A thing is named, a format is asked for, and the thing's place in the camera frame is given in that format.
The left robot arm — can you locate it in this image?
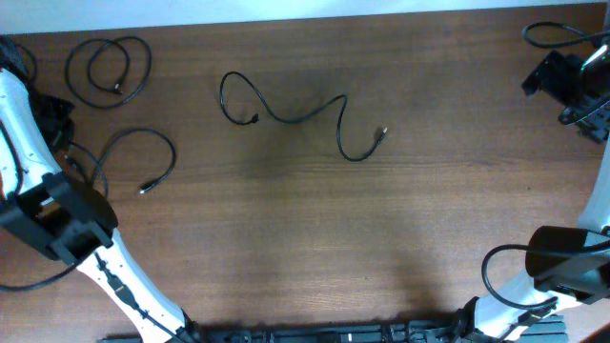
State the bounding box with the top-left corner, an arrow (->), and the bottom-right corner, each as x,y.
1,36 -> 203,342

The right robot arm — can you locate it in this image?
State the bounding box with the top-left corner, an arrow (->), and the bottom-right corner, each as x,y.
451,44 -> 609,342

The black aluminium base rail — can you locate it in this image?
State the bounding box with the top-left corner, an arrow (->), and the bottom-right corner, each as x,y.
96,315 -> 569,343

